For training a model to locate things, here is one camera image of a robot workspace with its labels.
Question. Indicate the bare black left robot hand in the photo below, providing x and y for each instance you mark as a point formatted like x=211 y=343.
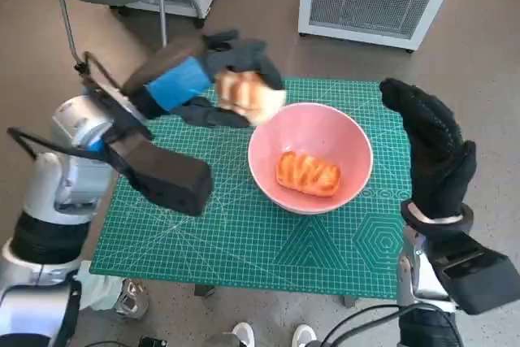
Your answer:
x=178 y=83

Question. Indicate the thin metal pole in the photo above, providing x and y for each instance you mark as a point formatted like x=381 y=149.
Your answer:
x=162 y=5

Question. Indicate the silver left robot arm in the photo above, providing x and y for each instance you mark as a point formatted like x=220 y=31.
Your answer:
x=44 y=184

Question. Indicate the pink bowl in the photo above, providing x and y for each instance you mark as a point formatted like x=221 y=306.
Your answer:
x=268 y=148

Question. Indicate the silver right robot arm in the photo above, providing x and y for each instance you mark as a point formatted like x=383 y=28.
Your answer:
x=418 y=282

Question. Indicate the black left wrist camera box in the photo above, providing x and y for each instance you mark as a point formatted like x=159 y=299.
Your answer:
x=170 y=180

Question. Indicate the person's leg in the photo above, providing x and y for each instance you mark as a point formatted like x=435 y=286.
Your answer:
x=99 y=288

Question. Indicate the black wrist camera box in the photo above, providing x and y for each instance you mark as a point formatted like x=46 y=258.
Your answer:
x=475 y=278
x=170 y=180

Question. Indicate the green cutting mat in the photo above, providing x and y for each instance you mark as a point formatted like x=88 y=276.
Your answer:
x=243 y=249

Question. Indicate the oblong orange toy bread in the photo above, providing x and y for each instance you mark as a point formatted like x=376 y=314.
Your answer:
x=308 y=174

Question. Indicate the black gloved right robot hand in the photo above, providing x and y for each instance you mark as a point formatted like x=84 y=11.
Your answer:
x=434 y=156

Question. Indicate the white shoe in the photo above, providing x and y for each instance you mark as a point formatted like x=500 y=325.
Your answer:
x=243 y=335
x=304 y=335

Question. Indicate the small black device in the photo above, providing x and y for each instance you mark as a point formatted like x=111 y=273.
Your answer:
x=153 y=342

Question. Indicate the person's shoe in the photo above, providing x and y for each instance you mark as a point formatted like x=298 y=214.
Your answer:
x=132 y=300

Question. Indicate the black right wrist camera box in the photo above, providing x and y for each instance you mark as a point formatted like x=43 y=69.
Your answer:
x=475 y=278

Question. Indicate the round pale toy bread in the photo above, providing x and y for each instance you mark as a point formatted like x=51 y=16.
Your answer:
x=248 y=97

